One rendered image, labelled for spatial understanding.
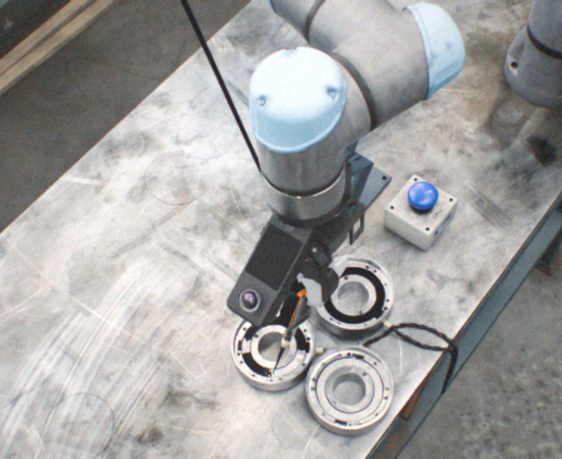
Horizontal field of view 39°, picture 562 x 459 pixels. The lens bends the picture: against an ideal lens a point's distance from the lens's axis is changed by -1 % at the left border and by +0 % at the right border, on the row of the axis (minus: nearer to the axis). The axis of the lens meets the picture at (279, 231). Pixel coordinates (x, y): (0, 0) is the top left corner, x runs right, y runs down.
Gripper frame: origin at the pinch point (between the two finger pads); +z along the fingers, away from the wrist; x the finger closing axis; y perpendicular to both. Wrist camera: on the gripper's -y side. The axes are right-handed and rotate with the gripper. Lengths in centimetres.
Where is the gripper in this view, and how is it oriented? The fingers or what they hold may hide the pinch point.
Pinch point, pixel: (301, 297)
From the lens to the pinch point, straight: 90.5
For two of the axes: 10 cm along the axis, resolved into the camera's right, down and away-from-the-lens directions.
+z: 0.7, 5.0, 8.6
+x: -7.8, -5.1, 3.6
